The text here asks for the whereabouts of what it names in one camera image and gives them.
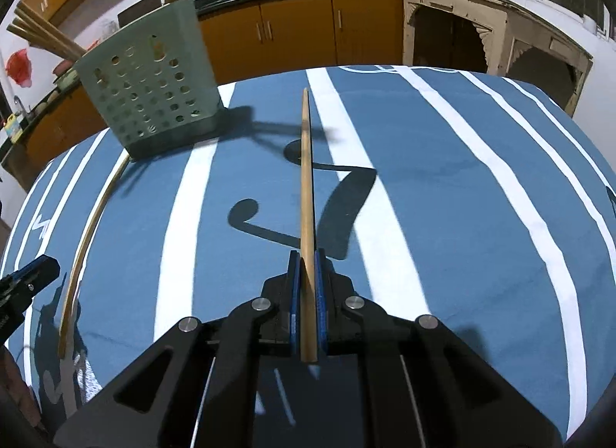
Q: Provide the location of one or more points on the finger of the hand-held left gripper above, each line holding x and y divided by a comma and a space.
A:
38, 270

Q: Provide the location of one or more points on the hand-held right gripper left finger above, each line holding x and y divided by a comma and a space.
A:
293, 284

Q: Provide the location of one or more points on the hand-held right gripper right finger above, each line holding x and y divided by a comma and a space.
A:
321, 294

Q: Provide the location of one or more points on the green perforated utensil holder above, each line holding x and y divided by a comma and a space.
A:
187, 38

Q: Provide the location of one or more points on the person's left forearm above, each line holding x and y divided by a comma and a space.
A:
14, 380

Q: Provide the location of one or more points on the orange side cabinet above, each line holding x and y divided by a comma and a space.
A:
53, 135

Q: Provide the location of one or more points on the yellow packet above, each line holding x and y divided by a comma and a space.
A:
12, 128

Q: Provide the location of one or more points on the blue white striped tablecloth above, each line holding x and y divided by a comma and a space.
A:
457, 212

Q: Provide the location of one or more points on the metal faucet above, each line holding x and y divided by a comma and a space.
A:
19, 105

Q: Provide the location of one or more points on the red plastic bag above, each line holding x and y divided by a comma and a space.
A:
19, 66

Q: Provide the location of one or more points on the white plastic bag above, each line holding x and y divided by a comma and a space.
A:
107, 30

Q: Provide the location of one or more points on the orange base cabinet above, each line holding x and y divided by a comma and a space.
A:
298, 29

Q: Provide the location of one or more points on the dark panel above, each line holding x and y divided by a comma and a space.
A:
137, 10

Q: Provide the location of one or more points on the beige carved cabinet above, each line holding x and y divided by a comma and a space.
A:
510, 19

